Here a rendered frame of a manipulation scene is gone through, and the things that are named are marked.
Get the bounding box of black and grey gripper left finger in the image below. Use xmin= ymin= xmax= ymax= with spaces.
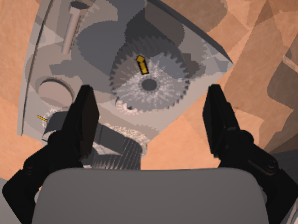
xmin=2 ymin=85 xmax=99 ymax=224

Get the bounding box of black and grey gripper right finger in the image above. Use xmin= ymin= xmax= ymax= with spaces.
xmin=202 ymin=84 xmax=298 ymax=224

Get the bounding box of grey toothed gear with yellow arrow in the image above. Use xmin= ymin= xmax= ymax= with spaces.
xmin=109 ymin=36 xmax=190 ymax=113

